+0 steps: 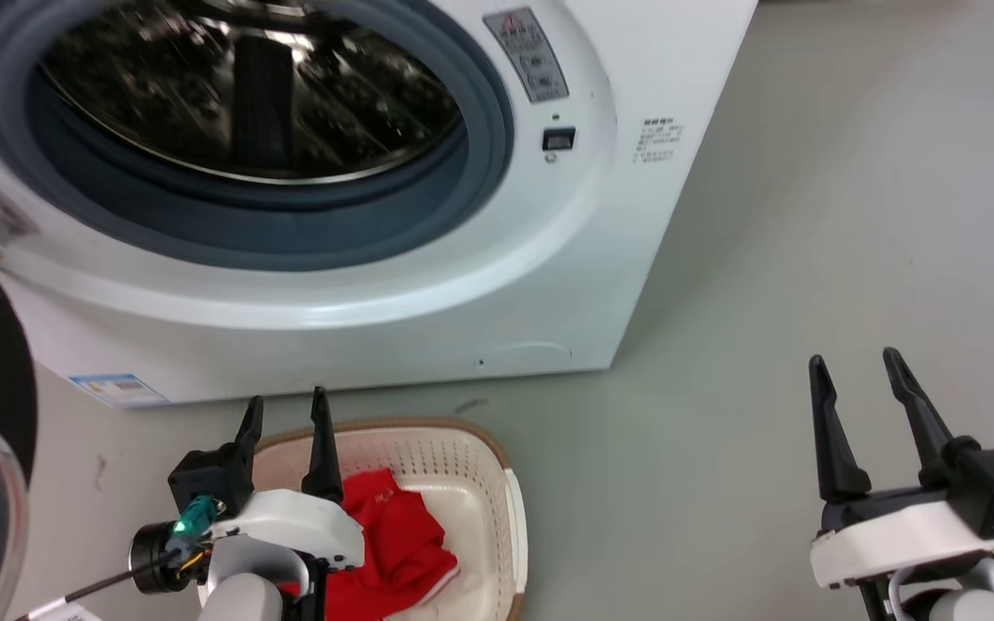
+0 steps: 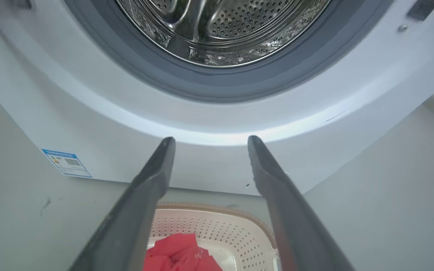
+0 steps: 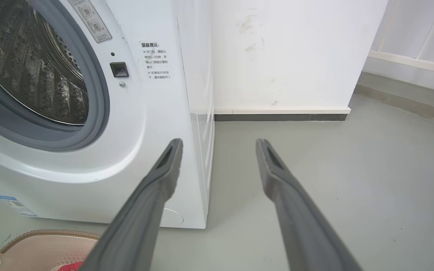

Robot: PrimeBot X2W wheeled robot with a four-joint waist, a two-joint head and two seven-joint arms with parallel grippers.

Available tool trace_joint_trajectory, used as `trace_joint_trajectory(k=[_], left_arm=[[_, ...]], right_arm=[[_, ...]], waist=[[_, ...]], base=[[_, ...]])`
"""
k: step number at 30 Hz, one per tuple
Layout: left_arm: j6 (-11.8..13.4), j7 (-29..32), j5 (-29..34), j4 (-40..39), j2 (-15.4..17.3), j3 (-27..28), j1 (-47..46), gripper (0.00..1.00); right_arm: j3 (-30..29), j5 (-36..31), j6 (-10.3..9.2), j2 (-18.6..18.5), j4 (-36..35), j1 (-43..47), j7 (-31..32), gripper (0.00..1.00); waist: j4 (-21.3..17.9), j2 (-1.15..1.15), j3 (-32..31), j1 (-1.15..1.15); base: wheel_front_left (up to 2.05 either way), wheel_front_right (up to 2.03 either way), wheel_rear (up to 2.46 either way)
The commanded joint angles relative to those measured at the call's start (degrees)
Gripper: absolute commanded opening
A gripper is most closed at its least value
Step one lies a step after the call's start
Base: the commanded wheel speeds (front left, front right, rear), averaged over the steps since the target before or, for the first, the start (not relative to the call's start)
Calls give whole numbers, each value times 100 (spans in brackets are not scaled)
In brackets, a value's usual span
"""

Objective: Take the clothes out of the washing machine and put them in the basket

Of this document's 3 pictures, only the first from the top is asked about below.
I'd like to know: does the thin black cable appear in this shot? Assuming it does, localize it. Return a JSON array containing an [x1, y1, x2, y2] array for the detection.
[[14, 565, 161, 621]]

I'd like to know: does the grey rubber door gasket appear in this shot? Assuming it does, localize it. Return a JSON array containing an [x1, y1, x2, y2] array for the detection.
[[0, 0, 515, 273]]

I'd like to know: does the stainless steel washing machine drum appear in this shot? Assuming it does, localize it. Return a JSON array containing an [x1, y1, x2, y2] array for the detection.
[[35, 0, 468, 186]]

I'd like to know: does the blue energy label sticker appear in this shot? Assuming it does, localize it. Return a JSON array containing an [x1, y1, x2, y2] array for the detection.
[[68, 373, 170, 408]]

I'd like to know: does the red garment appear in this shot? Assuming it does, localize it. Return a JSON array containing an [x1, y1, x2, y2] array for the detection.
[[281, 468, 460, 621]]

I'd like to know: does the cream perforated laundry basket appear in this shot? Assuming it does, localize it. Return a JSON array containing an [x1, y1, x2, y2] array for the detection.
[[199, 418, 530, 621]]

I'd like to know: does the white front-load washing machine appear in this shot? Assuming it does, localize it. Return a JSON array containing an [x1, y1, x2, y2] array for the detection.
[[0, 0, 759, 408]]

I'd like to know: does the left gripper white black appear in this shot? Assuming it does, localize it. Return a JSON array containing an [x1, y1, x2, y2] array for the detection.
[[169, 386, 366, 570]]

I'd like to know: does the grey warning label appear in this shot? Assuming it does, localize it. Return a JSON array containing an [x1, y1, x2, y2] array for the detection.
[[483, 7, 570, 104]]

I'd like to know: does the round filter cover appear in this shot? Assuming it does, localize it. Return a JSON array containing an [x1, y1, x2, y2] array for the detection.
[[471, 342, 574, 367]]

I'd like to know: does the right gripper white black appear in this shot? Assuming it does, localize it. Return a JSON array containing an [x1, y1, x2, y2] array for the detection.
[[809, 348, 994, 592]]

